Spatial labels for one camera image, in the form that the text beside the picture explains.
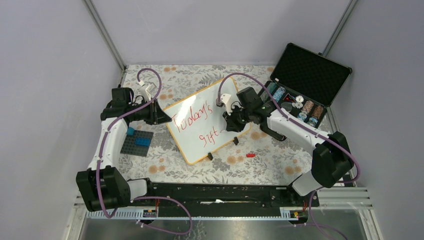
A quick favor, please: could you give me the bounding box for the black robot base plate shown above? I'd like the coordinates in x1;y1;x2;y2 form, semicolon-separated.
130;182;320;213

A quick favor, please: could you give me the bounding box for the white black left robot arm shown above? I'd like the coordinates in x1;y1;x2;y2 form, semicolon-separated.
76;87;172;212

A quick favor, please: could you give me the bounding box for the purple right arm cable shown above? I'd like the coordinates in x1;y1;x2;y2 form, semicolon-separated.
216;72;362;239

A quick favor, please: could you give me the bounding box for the grey blue lego plate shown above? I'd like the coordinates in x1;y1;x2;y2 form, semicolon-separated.
120;130;154;157

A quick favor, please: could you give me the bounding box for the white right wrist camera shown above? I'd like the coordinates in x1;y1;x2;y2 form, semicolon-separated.
215;93;233;116

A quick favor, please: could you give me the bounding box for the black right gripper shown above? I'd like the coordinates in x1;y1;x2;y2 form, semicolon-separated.
223;104;252;133

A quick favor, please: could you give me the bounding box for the aluminium frame rail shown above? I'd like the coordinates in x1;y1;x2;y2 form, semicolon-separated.
82;0;126;72

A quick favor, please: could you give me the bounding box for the black poker chip case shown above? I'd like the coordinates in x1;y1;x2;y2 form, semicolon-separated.
265;42;353;128

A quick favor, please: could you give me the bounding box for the grey slotted cable duct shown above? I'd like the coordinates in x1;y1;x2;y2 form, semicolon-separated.
85;207;309;221

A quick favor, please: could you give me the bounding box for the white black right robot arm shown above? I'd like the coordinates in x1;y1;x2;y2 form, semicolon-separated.
216;87;354;206

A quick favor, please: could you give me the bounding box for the yellow framed whiteboard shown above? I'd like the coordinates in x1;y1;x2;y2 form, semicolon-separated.
164;80;252;165

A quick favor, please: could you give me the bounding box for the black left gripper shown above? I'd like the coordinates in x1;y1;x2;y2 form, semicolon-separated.
129;97;172;125

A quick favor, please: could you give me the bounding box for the loose blue lego brick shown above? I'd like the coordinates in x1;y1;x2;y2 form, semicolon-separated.
126;127;135;136

